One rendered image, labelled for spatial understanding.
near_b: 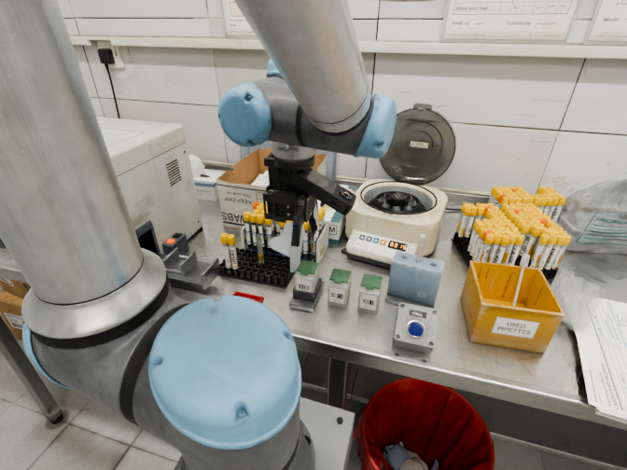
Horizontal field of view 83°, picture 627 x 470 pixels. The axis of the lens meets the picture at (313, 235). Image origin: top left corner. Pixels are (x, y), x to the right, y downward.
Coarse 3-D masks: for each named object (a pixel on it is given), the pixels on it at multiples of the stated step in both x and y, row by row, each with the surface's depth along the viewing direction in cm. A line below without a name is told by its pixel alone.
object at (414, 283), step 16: (400, 256) 74; (416, 256) 74; (400, 272) 73; (416, 272) 72; (432, 272) 70; (400, 288) 75; (416, 288) 73; (432, 288) 72; (416, 304) 75; (432, 304) 74
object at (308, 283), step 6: (318, 270) 76; (300, 276) 73; (306, 276) 73; (312, 276) 73; (318, 276) 77; (300, 282) 73; (306, 282) 73; (312, 282) 72; (300, 288) 74; (306, 288) 74; (312, 288) 73
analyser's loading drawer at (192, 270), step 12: (168, 264) 79; (180, 264) 82; (192, 264) 80; (204, 264) 82; (216, 264) 80; (168, 276) 78; (180, 276) 78; (192, 276) 78; (204, 276) 76; (216, 276) 81; (204, 288) 77
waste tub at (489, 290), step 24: (480, 264) 72; (504, 264) 72; (480, 288) 65; (504, 288) 74; (528, 288) 73; (480, 312) 63; (504, 312) 62; (528, 312) 61; (552, 312) 60; (480, 336) 66; (504, 336) 65; (528, 336) 63; (552, 336) 62
